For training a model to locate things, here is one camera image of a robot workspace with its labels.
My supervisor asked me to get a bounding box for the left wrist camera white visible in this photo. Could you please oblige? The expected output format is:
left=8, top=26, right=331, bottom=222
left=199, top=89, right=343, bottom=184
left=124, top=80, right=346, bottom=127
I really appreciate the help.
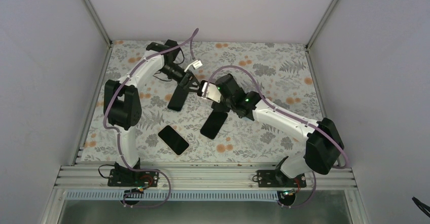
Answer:
left=191, top=60, right=203, bottom=69

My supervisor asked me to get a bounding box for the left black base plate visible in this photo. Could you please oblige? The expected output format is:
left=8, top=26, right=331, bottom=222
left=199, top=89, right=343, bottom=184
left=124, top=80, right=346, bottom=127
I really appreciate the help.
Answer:
left=107, top=163, right=159, bottom=188

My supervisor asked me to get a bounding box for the floral patterned mat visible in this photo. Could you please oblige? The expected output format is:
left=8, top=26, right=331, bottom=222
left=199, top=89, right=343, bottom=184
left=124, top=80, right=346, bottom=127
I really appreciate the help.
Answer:
left=80, top=40, right=338, bottom=164

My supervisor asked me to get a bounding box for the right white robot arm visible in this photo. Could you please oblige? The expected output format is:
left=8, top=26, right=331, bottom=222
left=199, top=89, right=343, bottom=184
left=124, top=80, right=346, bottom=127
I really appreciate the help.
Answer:
left=201, top=74, right=344, bottom=187

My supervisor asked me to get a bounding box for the phone from blue case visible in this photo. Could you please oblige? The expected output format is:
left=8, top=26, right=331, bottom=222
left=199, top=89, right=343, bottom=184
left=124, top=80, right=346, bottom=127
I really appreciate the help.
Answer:
left=167, top=86, right=189, bottom=111

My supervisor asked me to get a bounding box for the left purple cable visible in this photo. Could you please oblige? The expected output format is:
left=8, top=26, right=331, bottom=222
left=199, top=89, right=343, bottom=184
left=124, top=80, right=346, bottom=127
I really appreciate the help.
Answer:
left=102, top=27, right=199, bottom=209

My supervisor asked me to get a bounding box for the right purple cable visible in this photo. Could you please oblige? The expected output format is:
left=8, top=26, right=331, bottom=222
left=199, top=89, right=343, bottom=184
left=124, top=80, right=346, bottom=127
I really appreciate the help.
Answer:
left=203, top=65, right=351, bottom=209

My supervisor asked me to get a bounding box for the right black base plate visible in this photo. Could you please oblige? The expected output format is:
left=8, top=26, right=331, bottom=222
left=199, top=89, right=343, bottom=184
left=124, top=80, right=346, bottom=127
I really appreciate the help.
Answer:
left=252, top=170, right=307, bottom=188

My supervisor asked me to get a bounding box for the purple cable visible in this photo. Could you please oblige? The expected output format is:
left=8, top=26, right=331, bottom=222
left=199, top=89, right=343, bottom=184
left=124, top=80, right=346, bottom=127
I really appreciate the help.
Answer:
left=203, top=65, right=351, bottom=209
left=102, top=27, right=199, bottom=209

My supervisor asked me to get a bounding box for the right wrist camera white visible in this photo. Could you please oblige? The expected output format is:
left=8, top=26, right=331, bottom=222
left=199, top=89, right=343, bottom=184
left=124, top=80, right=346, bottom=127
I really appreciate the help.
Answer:
left=200, top=81, right=222, bottom=103

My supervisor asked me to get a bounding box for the aluminium rail frame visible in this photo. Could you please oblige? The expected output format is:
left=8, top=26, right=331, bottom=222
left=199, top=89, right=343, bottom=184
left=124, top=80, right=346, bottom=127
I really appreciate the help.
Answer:
left=54, top=152, right=357, bottom=190

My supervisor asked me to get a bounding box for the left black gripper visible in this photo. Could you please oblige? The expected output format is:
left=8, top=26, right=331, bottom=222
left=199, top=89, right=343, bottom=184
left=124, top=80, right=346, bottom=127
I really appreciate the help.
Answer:
left=160, top=63, right=202, bottom=93

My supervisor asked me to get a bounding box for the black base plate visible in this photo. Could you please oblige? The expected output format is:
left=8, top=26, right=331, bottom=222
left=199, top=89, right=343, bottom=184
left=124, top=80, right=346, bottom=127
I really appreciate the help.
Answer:
left=107, top=163, right=159, bottom=188
left=252, top=170, right=307, bottom=188

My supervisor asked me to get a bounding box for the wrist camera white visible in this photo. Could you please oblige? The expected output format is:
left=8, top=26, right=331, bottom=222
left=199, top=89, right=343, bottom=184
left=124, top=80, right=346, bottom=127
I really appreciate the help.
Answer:
left=200, top=81, right=222, bottom=103
left=191, top=60, right=203, bottom=69

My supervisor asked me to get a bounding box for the black phone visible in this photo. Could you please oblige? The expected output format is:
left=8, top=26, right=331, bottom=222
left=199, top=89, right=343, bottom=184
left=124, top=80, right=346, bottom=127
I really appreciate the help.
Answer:
left=158, top=125, right=190, bottom=156
left=200, top=111, right=228, bottom=140

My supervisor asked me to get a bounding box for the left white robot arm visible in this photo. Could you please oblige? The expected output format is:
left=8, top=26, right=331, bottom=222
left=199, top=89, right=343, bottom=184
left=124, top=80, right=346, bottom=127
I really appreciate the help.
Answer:
left=103, top=40, right=201, bottom=186

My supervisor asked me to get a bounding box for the black object at corner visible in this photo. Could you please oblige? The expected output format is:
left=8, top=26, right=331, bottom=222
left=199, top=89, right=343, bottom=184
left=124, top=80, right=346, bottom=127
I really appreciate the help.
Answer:
left=412, top=197, right=430, bottom=217

